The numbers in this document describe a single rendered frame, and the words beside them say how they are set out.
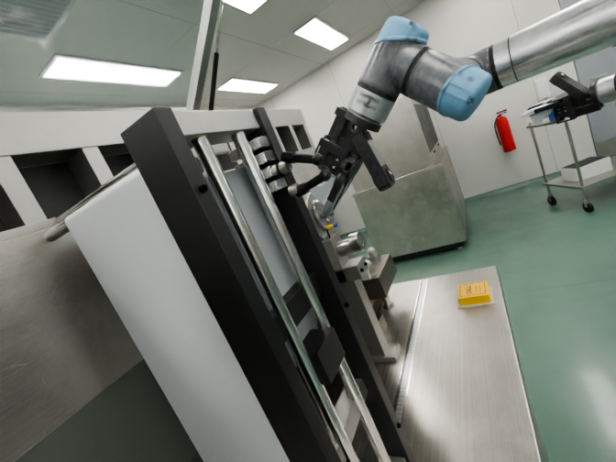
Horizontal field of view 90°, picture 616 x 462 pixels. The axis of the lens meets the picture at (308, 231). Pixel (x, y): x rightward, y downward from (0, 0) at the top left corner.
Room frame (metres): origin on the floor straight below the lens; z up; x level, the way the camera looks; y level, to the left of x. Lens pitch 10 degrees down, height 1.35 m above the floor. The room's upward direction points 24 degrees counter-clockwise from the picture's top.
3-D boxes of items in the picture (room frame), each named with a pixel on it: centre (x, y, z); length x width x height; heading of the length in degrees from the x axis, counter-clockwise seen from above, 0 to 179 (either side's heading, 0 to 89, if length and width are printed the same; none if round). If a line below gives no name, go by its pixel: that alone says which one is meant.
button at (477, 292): (0.71, -0.32, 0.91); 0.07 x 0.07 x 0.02; 59
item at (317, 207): (0.69, -0.04, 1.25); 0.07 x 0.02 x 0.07; 149
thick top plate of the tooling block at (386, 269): (0.93, 0.01, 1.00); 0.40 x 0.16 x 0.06; 59
